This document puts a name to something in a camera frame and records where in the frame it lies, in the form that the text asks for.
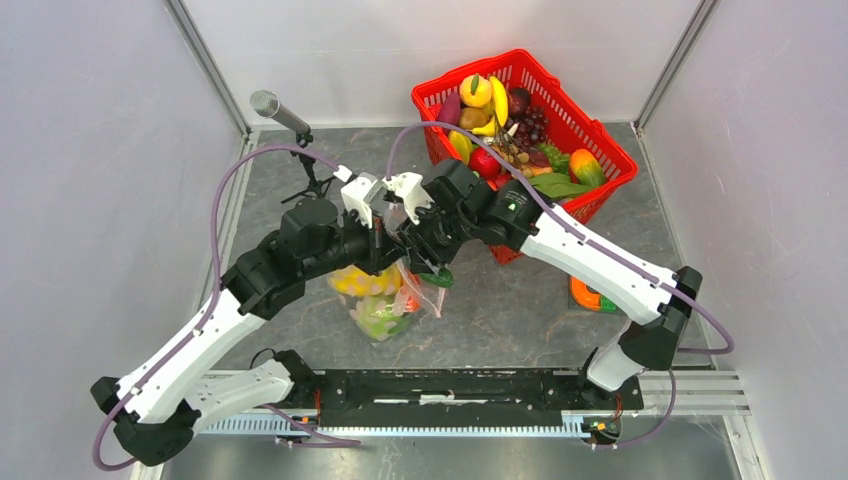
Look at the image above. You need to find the purple sweet potato toy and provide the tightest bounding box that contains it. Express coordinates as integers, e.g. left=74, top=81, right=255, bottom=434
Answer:
left=436, top=91, right=462, bottom=126

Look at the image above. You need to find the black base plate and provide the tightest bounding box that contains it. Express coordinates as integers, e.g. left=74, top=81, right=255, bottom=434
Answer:
left=281, top=368, right=644, bottom=428

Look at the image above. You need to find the yellow banana bunch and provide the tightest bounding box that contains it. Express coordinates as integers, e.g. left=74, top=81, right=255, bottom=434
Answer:
left=327, top=266, right=403, bottom=297

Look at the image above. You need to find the single yellow banana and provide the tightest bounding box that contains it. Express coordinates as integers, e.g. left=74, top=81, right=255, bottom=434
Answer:
left=471, top=76, right=509, bottom=137

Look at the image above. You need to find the yellow green starfruit toy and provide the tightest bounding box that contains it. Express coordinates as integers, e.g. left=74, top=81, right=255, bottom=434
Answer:
left=448, top=130, right=474, bottom=165

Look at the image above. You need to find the red apple toy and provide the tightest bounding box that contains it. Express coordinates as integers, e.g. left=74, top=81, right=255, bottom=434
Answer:
left=468, top=147, right=502, bottom=180

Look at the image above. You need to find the dark grape bunch toy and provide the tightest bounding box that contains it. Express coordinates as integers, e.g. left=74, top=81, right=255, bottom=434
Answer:
left=506, top=87, right=549, bottom=149

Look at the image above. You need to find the brown twig nut bunch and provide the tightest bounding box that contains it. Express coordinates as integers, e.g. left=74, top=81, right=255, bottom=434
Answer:
left=490, top=130, right=530, bottom=169

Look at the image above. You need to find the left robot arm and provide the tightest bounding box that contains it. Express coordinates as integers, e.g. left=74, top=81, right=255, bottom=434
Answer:
left=91, top=199, right=406, bottom=466

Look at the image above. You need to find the green cucumber toy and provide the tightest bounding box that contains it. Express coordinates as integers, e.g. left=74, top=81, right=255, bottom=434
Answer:
left=418, top=267, right=455, bottom=289

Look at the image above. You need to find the red plastic basket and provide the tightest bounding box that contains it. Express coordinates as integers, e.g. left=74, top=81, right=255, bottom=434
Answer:
left=411, top=49, right=639, bottom=224

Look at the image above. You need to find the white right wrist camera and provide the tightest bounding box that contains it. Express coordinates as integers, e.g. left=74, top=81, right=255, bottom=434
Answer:
left=383, top=172, right=433, bottom=225

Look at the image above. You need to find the clear pink zip top bag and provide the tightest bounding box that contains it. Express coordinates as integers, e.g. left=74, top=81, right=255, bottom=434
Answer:
left=327, top=258, right=454, bottom=341

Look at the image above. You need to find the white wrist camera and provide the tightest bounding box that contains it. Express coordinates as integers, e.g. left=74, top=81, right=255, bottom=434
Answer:
left=383, top=172, right=433, bottom=225
left=333, top=165, right=385, bottom=229

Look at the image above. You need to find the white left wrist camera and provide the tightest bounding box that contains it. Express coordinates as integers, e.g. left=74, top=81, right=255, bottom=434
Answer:
left=333, top=165, right=385, bottom=229

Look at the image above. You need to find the mango toy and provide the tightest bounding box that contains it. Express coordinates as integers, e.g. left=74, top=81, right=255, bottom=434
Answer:
left=569, top=149, right=606, bottom=187

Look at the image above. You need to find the grey microphone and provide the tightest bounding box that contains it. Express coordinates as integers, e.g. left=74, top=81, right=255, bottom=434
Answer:
left=249, top=90, right=311, bottom=135

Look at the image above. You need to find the red pepper toy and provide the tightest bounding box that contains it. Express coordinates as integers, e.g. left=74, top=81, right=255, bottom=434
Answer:
left=488, top=172, right=513, bottom=191

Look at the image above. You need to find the black microphone tripod stand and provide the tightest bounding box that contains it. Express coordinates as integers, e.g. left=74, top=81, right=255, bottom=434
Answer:
left=280, top=129, right=334, bottom=205

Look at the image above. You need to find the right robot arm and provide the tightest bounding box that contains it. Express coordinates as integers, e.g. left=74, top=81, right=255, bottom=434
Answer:
left=384, top=159, right=702, bottom=408

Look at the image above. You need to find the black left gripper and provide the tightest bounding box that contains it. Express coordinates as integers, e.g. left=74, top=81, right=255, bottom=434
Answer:
left=303, top=205, right=406, bottom=280

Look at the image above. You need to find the brown potato toy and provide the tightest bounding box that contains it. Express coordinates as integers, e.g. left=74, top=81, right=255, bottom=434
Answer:
left=457, top=107, right=491, bottom=131

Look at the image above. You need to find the orange carrot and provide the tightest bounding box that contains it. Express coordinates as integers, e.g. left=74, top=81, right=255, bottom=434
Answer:
left=399, top=266, right=422, bottom=314

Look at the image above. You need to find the green leaf vegetable toy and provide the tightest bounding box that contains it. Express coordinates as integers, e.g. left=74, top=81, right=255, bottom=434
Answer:
left=529, top=172, right=594, bottom=201

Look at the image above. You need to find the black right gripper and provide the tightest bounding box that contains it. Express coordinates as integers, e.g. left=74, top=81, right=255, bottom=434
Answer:
left=395, top=198, right=475, bottom=277

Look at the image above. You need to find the papaya slice toy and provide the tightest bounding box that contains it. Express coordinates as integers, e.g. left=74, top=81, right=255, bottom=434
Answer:
left=515, top=148, right=553, bottom=178

